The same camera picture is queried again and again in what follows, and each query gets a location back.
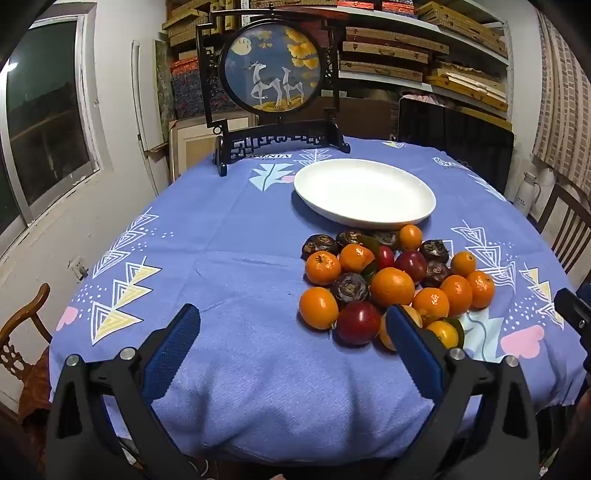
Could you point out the curved wooden chair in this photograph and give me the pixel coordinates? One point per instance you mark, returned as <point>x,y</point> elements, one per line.
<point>23,323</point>

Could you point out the white board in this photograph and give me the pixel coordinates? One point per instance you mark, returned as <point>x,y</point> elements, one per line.
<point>145,120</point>

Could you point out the white thermos jug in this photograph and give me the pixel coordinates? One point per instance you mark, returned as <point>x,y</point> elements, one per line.
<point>525,194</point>

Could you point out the white shelving unit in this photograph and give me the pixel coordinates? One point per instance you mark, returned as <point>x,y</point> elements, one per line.
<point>461,23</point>

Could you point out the dark red plum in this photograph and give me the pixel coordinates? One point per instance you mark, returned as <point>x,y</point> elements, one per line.
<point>411,266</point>

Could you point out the blue printed tablecloth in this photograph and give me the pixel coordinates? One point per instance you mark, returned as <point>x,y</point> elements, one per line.
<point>231,277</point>

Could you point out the window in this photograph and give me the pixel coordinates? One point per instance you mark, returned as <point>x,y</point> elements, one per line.
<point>41,115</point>

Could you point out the round deer screen black stand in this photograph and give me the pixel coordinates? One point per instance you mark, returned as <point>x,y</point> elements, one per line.
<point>272,69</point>

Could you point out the framed picture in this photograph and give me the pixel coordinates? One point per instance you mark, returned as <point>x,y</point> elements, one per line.
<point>194,147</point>

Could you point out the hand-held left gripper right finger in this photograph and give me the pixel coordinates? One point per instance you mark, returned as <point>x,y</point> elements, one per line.
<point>411,346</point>

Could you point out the wall socket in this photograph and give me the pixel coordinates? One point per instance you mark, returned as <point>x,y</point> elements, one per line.
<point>77,267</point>

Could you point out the black panel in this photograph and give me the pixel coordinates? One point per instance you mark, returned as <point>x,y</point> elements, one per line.
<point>455,138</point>

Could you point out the group of dark water chestnuts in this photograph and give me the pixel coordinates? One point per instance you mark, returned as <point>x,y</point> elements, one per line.
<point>349,288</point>

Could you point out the stack of blue patterned boxes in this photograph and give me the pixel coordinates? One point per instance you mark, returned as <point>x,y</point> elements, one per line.
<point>189,87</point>

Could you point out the small red tomato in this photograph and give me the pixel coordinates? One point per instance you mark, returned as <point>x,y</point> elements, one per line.
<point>385,257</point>

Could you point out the slatted wooden chair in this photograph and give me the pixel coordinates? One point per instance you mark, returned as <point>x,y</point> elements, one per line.
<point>565,221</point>

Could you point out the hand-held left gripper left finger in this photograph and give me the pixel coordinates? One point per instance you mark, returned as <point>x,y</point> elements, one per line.
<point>178,341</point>

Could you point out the stack of brown gift boxes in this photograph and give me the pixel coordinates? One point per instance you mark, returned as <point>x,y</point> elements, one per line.
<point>392,50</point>

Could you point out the checked curtain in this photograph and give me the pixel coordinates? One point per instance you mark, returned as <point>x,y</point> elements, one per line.
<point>563,92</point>

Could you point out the pile of mandarin oranges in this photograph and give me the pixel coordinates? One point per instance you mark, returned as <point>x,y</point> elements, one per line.
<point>392,287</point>

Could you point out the white oval plate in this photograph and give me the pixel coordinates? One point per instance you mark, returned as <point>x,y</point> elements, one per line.
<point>364,191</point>

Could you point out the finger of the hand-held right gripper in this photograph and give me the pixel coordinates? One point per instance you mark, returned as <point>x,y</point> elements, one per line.
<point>572,307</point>

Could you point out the brown cardboard box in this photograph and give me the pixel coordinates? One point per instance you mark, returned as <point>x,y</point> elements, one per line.
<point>369,113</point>

